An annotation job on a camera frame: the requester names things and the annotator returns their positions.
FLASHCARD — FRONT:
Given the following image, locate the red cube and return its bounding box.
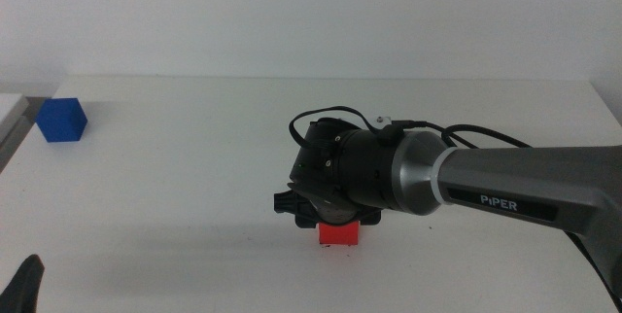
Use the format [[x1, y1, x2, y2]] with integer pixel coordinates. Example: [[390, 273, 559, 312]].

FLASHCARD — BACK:
[[318, 221, 361, 247]]

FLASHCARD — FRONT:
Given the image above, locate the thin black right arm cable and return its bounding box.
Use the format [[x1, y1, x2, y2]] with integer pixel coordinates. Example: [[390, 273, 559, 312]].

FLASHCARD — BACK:
[[288, 105, 391, 150]]

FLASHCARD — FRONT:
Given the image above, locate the blue cube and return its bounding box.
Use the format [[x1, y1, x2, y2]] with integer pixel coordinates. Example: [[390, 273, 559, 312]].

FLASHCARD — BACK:
[[35, 97, 89, 144]]

